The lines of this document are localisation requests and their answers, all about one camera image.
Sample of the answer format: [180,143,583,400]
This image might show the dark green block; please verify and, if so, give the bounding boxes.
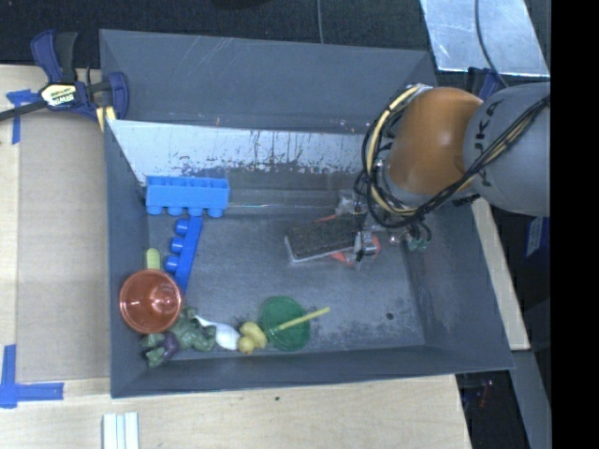
[284,214,362,265]

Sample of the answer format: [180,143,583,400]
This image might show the grey metal bin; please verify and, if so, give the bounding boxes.
[97,28,517,399]

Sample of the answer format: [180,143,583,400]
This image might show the yellow rubber duck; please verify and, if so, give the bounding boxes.
[237,321,268,355]

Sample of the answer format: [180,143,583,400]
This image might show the white plastic toy piece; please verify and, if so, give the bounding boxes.
[194,314,241,351]

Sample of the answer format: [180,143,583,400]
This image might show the narrow blue toy brick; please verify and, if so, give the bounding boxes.
[163,216,204,295]

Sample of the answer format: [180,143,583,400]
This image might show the large blue toy brick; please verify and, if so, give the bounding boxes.
[143,174,231,218]

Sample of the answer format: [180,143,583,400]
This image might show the green monster toy figure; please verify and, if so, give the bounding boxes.
[139,305,217,369]

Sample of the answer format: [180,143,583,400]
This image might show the clear orange plastic cup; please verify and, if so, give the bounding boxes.
[118,268,184,335]

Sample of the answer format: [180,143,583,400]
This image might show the pale brown flat board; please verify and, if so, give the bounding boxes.
[16,108,113,384]

